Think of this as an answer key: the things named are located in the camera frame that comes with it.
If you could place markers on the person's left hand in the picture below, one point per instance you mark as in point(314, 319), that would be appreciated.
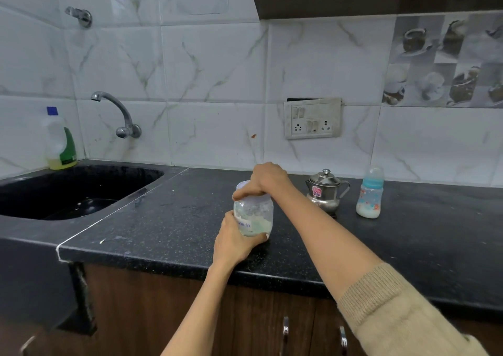
point(230, 244)

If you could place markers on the person's right hand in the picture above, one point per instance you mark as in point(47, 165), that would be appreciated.
point(263, 181)

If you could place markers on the lavender plastic jar lid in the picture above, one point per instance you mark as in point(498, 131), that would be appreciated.
point(241, 187)

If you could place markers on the clear formula powder jar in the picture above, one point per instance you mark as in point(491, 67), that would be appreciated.
point(255, 218)

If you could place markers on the small steel kettle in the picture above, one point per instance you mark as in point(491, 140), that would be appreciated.
point(324, 192)

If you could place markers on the clear printed baby bottle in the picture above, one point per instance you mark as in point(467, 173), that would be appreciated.
point(369, 202)

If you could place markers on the clear dome bottle cap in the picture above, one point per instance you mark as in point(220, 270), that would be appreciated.
point(374, 172)

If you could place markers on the person's left forearm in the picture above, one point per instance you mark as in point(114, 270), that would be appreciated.
point(196, 312)

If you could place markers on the dish soap bottle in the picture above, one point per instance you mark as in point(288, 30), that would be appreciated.
point(59, 143)

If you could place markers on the brown wooden base cabinet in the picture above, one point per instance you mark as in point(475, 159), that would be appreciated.
point(157, 312)

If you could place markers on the black kitchen sink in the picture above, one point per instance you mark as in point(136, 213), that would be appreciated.
point(74, 191)

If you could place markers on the beige knit sleeve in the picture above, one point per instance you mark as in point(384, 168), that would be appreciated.
point(404, 316)

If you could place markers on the white switch socket board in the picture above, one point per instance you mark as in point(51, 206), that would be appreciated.
point(312, 119)

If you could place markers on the chrome curved wall faucet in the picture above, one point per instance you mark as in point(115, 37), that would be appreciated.
point(127, 131)

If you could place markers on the chrome wall valve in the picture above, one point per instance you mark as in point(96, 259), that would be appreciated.
point(83, 16)

